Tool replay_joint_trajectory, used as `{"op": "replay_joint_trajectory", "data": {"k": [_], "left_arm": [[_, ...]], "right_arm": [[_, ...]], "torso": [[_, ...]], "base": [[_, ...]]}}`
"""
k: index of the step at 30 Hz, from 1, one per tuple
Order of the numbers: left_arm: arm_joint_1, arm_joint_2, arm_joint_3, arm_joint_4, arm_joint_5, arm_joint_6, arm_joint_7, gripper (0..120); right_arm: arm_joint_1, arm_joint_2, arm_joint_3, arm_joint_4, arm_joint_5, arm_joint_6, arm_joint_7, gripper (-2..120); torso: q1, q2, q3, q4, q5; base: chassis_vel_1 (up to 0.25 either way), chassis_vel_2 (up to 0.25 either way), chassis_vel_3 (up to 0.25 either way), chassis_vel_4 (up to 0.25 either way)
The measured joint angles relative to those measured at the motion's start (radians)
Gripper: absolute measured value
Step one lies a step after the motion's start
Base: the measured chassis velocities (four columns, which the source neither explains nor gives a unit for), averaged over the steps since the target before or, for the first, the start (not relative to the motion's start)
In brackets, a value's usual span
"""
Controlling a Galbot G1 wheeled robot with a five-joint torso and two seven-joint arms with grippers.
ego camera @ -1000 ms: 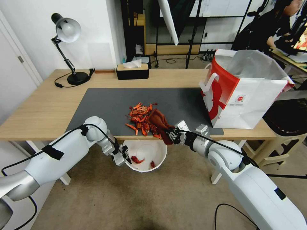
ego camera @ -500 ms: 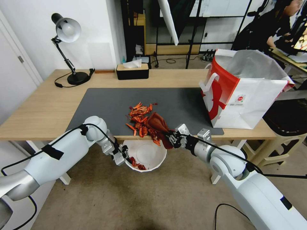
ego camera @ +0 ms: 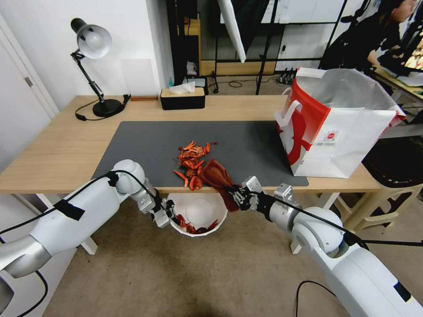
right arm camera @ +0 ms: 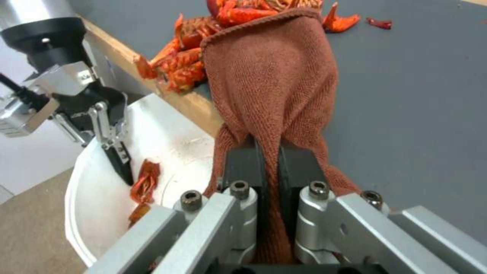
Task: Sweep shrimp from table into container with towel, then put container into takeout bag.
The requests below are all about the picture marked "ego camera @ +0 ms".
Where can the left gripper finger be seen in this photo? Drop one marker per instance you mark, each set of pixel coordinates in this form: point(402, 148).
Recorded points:
point(172, 218)
point(170, 206)

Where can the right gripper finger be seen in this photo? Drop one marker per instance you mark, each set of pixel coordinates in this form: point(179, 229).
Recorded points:
point(238, 202)
point(236, 190)

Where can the dark red towel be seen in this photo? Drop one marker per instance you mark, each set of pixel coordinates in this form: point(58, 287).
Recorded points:
point(216, 173)

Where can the white round container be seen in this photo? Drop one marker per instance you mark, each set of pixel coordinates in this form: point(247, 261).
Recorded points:
point(201, 208)

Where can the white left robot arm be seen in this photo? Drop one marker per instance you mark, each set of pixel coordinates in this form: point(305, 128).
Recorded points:
point(66, 224)

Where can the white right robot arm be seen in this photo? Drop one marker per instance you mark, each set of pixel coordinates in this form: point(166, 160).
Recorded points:
point(357, 274)

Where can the red white takeout bag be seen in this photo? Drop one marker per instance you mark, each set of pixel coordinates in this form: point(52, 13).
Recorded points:
point(333, 132)

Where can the grey desk mat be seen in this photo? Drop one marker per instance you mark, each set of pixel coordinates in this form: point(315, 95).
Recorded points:
point(148, 148)

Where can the black tissue box wood lid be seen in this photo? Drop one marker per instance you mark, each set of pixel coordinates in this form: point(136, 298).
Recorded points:
point(182, 100)

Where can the white tissue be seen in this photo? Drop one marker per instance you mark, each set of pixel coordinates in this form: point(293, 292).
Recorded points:
point(183, 87)

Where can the black power strip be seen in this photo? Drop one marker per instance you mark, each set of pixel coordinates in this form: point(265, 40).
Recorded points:
point(286, 76)

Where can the black shelf unit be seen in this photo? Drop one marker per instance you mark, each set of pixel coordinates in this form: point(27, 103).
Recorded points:
point(185, 39)

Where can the white reflector panel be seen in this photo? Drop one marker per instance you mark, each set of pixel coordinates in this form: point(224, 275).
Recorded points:
point(235, 29)

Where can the black desk lamp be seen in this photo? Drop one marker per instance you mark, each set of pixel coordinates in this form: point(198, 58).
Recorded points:
point(94, 41)

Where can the silver door hinge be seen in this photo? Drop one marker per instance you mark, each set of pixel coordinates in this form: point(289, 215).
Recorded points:
point(29, 82)

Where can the person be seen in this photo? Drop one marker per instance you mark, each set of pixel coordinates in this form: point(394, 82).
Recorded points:
point(363, 36)

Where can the black metal rack frame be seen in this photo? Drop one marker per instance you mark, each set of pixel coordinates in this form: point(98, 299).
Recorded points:
point(264, 39)

